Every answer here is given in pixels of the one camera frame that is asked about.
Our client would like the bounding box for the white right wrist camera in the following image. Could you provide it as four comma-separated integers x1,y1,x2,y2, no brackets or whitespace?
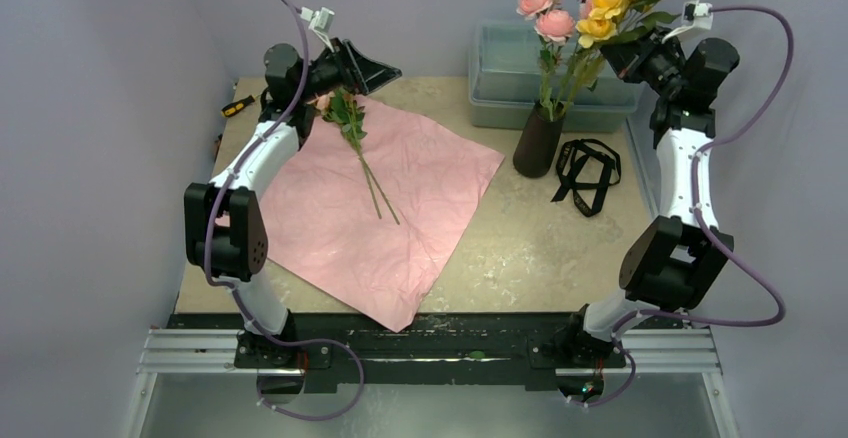
661,0,714,44

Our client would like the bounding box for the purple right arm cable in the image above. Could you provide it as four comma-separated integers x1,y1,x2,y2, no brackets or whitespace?
566,4,796,410

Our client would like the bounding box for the aluminium rail frame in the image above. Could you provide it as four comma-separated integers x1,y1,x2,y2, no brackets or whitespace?
119,80,740,438

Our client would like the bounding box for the yellow black handled screwdriver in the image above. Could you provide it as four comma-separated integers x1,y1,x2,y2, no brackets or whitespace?
220,95,258,118

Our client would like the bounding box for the green translucent plastic storage box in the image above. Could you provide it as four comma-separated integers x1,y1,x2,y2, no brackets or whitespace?
469,21,643,133

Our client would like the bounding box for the yellow rose stem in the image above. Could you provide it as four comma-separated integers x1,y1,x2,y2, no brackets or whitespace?
559,0,669,108

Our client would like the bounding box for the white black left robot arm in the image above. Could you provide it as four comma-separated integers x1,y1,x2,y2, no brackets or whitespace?
184,38,402,367

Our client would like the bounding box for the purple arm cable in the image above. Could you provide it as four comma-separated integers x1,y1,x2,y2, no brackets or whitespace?
566,4,796,410
202,0,367,423

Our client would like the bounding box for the black ribbon with gold lettering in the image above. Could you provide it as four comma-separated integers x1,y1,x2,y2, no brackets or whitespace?
551,138,624,219

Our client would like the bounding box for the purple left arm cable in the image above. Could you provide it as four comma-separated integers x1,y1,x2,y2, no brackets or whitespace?
202,0,367,423

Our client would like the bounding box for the dark cylindrical vase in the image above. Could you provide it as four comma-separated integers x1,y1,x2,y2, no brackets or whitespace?
512,103,564,179

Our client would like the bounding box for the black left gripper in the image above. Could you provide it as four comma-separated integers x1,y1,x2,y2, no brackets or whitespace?
296,38,400,105

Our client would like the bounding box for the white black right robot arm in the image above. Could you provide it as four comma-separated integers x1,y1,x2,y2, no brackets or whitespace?
561,32,740,365

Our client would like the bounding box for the pink wrapping paper sheet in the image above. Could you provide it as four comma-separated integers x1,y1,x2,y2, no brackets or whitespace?
260,97,503,331

